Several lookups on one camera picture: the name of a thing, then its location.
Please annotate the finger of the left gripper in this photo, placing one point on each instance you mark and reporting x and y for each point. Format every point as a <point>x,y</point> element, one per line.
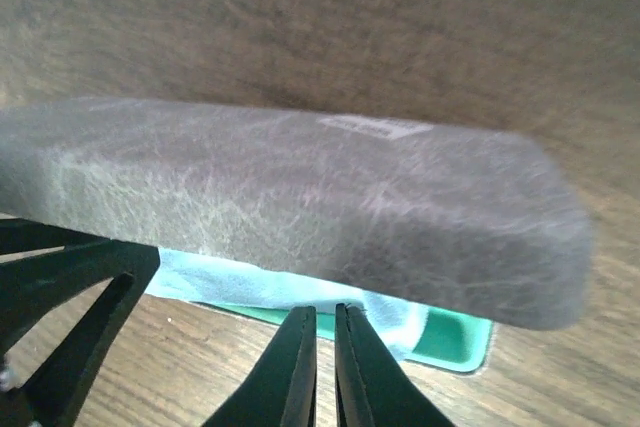
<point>53,265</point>

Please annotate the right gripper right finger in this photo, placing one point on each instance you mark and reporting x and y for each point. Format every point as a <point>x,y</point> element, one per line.
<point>370,386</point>

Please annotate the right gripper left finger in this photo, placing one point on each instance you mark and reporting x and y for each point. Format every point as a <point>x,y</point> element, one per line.
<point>280,390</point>

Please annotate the light blue cleaning cloth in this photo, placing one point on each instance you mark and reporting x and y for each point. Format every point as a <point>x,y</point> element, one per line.
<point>217,281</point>

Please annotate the green glasses case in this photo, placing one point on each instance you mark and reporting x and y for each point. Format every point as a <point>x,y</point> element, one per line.
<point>473,221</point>

